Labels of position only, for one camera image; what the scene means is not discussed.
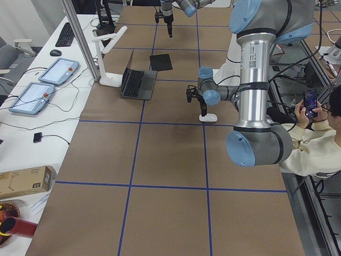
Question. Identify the red cylinder tube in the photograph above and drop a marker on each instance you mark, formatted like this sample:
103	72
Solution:
18	227

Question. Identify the grey laptop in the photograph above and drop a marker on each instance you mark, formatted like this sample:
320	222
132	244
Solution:
137	84

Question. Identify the blue teach pendant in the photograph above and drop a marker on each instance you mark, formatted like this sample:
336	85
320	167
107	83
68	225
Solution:
59	71
33	98

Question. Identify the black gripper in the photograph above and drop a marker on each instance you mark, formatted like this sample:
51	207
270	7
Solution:
201	101
168	20

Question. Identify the blue teach pendant far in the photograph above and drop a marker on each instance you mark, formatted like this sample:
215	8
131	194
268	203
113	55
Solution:
59	71

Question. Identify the person in cream sweater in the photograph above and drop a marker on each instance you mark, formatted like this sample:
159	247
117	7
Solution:
316	143

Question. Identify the white computer mouse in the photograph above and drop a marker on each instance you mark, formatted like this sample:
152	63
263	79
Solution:
208	118

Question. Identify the black mouse pad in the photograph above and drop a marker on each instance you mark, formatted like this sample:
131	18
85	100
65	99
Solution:
160	62

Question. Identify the small black device on desk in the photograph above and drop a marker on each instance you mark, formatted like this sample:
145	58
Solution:
37	137

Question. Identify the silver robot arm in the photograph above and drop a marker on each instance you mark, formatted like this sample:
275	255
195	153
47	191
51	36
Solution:
258	25
189	7

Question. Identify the black computer mouse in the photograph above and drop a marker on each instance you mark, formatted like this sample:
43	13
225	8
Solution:
55	53

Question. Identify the brown cardboard box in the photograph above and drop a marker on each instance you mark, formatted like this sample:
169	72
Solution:
26	181

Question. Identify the aluminium frame post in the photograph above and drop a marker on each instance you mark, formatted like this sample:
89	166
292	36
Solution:
80	37

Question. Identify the blue teach pendant near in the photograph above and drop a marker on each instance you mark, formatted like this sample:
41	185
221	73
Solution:
33	98

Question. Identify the black smartphone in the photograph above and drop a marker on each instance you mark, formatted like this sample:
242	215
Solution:
310	103

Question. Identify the black keyboard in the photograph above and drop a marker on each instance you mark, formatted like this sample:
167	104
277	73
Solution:
66	36

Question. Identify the wicker fruit basket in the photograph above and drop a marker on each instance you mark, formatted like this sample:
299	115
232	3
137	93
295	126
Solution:
8	210

